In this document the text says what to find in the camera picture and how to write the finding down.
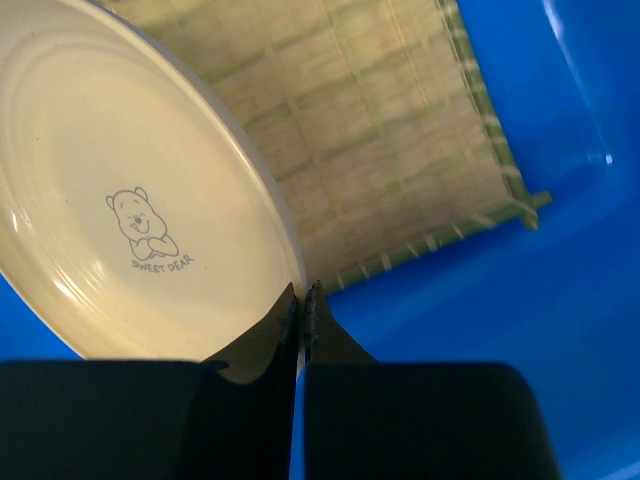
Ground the beige bear plate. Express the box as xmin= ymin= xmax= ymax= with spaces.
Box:
xmin=1 ymin=1 xmax=307 ymax=361

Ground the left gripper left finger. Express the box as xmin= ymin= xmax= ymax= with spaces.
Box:
xmin=1 ymin=287 xmax=298 ymax=479

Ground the blue plastic bin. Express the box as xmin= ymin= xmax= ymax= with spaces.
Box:
xmin=1 ymin=1 xmax=639 ymax=479

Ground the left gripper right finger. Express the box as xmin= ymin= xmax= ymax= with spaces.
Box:
xmin=303 ymin=282 xmax=560 ymax=479

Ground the bamboo woven mat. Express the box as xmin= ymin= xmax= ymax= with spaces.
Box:
xmin=107 ymin=0 xmax=551 ymax=291

